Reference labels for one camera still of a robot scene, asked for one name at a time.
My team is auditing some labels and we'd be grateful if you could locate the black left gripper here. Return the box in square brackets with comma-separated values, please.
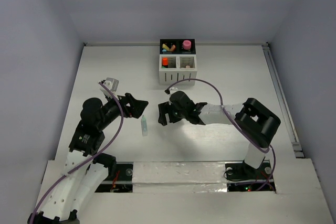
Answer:
[98, 90, 148, 129]

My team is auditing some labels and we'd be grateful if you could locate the green pastel highlighter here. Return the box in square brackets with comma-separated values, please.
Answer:
[141, 115, 148, 137]

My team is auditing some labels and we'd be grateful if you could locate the black orange capped highlighter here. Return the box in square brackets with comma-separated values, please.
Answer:
[162, 57, 169, 68]

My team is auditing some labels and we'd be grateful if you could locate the orange pastel highlighter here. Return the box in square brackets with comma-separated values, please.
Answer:
[169, 45, 176, 52]

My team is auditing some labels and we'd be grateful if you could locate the yellow pastel highlighter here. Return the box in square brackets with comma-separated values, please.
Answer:
[162, 44, 170, 51]

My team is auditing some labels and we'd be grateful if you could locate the pink capped glue bottle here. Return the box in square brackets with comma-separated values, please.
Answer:
[182, 40, 192, 51]

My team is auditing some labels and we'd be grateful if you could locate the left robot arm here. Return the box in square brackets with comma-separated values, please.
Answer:
[28, 93, 149, 223]

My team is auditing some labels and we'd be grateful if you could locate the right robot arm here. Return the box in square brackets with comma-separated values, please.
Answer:
[158, 90, 281, 178]

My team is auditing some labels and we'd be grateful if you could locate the white slatted organizer box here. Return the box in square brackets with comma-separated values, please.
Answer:
[159, 54, 197, 86]

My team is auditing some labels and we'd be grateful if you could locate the black slatted organizer box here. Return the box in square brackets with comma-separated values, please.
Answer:
[160, 38, 196, 55]

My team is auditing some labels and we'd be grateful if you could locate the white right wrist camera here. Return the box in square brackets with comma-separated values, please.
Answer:
[164, 87, 178, 95]

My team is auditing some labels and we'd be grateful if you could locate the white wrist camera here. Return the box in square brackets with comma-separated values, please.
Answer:
[100, 78, 119, 99]
[164, 87, 178, 95]

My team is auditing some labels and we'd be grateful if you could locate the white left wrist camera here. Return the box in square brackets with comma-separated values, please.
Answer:
[100, 78, 119, 99]

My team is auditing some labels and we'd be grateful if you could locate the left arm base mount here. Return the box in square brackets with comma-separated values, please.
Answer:
[93, 153, 133, 193]

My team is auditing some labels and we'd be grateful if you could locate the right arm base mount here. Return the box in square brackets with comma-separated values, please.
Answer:
[223, 157, 276, 192]

